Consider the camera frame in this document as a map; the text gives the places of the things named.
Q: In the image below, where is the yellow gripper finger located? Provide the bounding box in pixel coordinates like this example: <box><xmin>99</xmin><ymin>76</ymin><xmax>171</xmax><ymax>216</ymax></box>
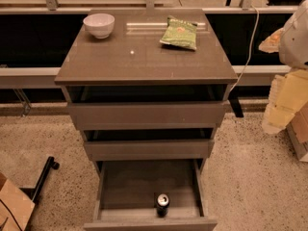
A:
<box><xmin>258</xmin><ymin>28</ymin><xmax>283</xmax><ymax>53</ymax></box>
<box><xmin>262</xmin><ymin>69</ymin><xmax>308</xmax><ymax>134</ymax></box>

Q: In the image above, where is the dark pepsi can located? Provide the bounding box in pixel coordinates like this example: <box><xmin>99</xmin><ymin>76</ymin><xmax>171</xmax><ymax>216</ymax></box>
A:
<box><xmin>156</xmin><ymin>193</ymin><xmax>170</xmax><ymax>217</ymax></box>

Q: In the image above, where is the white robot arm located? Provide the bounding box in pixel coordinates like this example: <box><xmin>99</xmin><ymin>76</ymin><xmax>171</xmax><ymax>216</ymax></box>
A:
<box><xmin>259</xmin><ymin>0</ymin><xmax>308</xmax><ymax>134</ymax></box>

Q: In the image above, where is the grey drawer cabinet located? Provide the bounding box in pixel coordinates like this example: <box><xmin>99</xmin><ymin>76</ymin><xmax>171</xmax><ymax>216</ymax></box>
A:
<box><xmin>54</xmin><ymin>8</ymin><xmax>239</xmax><ymax>178</ymax></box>

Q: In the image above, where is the grey top drawer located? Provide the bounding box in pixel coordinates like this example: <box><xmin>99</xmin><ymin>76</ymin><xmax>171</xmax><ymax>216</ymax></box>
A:
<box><xmin>65</xmin><ymin>93</ymin><xmax>227</xmax><ymax>131</ymax></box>

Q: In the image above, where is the grey middle drawer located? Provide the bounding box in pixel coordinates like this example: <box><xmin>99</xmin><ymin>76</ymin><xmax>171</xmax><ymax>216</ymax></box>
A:
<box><xmin>84</xmin><ymin>139</ymin><xmax>214</xmax><ymax>161</ymax></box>

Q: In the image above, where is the grey open bottom drawer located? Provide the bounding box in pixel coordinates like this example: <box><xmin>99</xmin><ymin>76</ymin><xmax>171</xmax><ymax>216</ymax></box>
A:
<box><xmin>84</xmin><ymin>160</ymin><xmax>217</xmax><ymax>231</ymax></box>

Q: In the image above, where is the cardboard box right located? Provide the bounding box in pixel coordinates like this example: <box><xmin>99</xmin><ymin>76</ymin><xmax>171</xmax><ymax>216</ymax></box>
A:
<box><xmin>287</xmin><ymin>104</ymin><xmax>308</xmax><ymax>163</ymax></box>

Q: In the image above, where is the cardboard box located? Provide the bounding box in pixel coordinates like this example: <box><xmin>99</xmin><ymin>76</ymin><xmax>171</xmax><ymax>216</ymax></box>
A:
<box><xmin>287</xmin><ymin>104</ymin><xmax>308</xmax><ymax>163</ymax></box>
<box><xmin>0</xmin><ymin>172</ymin><xmax>35</xmax><ymax>231</ymax></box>

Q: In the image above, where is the green chip bag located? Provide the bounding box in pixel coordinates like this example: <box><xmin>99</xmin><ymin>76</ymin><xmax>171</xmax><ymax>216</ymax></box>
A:
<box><xmin>160</xmin><ymin>16</ymin><xmax>197</xmax><ymax>51</ymax></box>

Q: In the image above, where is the white ceramic bowl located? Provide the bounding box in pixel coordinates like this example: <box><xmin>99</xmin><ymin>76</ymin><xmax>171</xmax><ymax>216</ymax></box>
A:
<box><xmin>83</xmin><ymin>13</ymin><xmax>116</xmax><ymax>39</ymax></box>

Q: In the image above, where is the black caster leg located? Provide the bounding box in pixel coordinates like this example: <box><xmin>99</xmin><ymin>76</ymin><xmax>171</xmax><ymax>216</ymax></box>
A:
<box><xmin>21</xmin><ymin>156</ymin><xmax>60</xmax><ymax>203</ymax></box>

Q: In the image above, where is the cardboard box bottom left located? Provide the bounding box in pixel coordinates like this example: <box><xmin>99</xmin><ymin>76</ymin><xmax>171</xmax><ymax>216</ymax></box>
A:
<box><xmin>0</xmin><ymin>172</ymin><xmax>35</xmax><ymax>231</ymax></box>

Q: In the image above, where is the white cable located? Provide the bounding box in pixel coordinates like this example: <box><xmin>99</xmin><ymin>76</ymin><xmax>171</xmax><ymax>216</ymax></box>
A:
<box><xmin>228</xmin><ymin>5</ymin><xmax>260</xmax><ymax>94</ymax></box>

